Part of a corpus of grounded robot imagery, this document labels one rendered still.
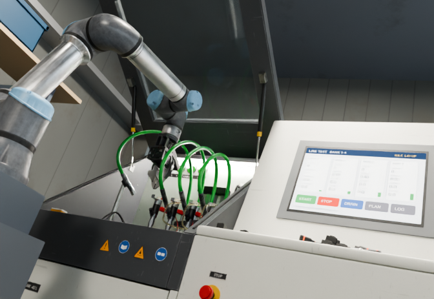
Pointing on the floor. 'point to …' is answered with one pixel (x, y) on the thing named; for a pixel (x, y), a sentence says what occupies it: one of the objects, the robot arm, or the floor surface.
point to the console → (259, 261)
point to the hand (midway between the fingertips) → (155, 186)
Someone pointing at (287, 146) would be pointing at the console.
